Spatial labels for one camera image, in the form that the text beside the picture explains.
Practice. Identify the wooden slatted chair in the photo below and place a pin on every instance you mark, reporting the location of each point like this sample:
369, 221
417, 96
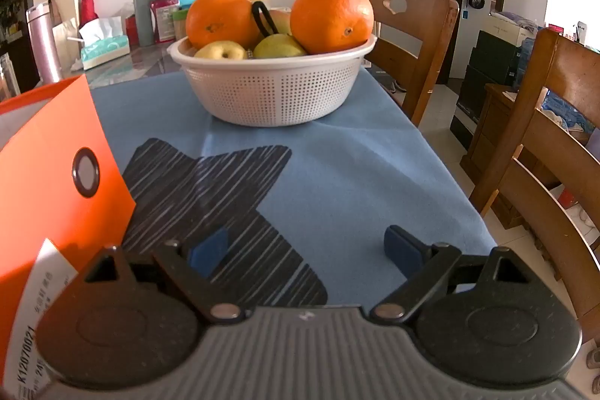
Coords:
562, 161

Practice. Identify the beige paper bag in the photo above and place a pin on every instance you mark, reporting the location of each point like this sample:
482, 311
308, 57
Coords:
63, 6

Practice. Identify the yellow apple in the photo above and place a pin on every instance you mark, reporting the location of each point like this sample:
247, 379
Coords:
220, 51

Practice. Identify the orange cardboard box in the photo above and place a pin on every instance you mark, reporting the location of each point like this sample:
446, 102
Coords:
47, 175

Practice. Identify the teal tissue box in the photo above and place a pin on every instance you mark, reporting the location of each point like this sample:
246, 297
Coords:
105, 51

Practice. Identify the pink thermos bottle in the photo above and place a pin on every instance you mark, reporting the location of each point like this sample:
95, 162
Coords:
43, 44

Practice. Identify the green lidded jar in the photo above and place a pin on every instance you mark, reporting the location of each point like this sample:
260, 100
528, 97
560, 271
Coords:
179, 24

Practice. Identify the wooden chair with cutout back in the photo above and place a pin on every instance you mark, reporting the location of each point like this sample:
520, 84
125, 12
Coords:
422, 34

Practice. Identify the grey tall bottle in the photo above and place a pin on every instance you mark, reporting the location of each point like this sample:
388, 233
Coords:
144, 13

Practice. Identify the black stacked boxes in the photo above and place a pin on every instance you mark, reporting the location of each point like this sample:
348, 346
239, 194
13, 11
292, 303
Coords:
492, 58

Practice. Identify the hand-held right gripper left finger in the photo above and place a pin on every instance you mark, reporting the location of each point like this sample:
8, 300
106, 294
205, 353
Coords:
208, 252

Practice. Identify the large orange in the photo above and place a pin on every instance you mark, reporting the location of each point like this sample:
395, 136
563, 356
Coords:
218, 18
330, 15

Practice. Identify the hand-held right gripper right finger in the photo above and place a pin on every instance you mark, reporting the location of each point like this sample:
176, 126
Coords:
398, 247

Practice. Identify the blue patterned tablecloth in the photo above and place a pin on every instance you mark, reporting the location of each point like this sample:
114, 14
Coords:
356, 175

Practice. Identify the low wooden cabinet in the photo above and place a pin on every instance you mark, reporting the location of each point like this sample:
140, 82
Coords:
492, 133

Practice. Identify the red apple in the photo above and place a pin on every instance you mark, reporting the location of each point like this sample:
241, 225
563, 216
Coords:
282, 19

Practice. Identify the white plastic perforated basket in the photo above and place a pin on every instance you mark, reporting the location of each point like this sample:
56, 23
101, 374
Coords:
272, 90

